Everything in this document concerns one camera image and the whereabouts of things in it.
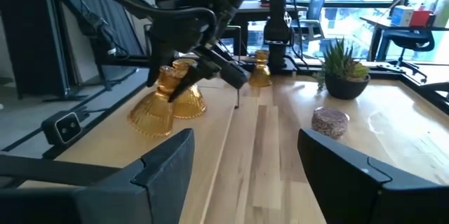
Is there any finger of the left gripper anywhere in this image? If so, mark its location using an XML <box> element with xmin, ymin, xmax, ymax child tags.
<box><xmin>168</xmin><ymin>46</ymin><xmax>250</xmax><ymax>103</ymax></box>
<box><xmin>146</xmin><ymin>40</ymin><xmax>166</xmax><ymax>88</ymax></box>

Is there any potted succulent plant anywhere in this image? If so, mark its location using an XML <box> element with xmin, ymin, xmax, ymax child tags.
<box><xmin>313</xmin><ymin>37</ymin><xmax>371</xmax><ymax>100</ymax></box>

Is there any dark office desk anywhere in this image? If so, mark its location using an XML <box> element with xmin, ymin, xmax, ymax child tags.
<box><xmin>224</xmin><ymin>1</ymin><xmax>309</xmax><ymax>57</ymax></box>

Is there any red box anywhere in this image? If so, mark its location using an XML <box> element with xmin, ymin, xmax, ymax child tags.
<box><xmin>409</xmin><ymin>9</ymin><xmax>435</xmax><ymax>28</ymax></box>

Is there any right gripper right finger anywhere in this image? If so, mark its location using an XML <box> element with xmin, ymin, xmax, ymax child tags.
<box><xmin>297</xmin><ymin>129</ymin><xmax>449</xmax><ymax>224</ymax></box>

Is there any blue and white box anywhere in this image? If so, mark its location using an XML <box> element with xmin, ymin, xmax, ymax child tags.
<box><xmin>390</xmin><ymin>5</ymin><xmax>415</xmax><ymax>27</ymax></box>

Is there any amber glass candle holder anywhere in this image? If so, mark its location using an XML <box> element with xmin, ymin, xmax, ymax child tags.
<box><xmin>248</xmin><ymin>49</ymin><xmax>273</xmax><ymax>88</ymax></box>
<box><xmin>170</xmin><ymin>58</ymin><xmax>207</xmax><ymax>120</ymax></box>
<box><xmin>127</xmin><ymin>65</ymin><xmax>176</xmax><ymax>138</ymax></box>

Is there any black office chair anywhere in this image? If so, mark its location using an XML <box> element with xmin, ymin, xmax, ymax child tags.
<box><xmin>380</xmin><ymin>28</ymin><xmax>436</xmax><ymax>74</ymax></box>

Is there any purple speckled candle holder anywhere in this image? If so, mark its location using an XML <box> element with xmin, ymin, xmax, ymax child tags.
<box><xmin>311</xmin><ymin>107</ymin><xmax>350</xmax><ymax>140</ymax></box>

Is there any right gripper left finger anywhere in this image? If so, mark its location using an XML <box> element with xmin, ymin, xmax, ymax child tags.
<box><xmin>0</xmin><ymin>128</ymin><xmax>196</xmax><ymax>224</ymax></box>

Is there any grey office chair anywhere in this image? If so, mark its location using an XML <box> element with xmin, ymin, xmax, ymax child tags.
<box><xmin>290</xmin><ymin>0</ymin><xmax>333</xmax><ymax>42</ymax></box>

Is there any black equipment stand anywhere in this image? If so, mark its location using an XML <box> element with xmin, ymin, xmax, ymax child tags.
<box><xmin>0</xmin><ymin>0</ymin><xmax>91</xmax><ymax>103</ymax></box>

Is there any black table-level camera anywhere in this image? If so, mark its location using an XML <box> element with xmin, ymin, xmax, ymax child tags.
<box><xmin>41</xmin><ymin>109</ymin><xmax>91</xmax><ymax>147</ymax></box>

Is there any desk with boxes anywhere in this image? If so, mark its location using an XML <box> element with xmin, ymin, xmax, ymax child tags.
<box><xmin>359</xmin><ymin>15</ymin><xmax>449</xmax><ymax>64</ymax></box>

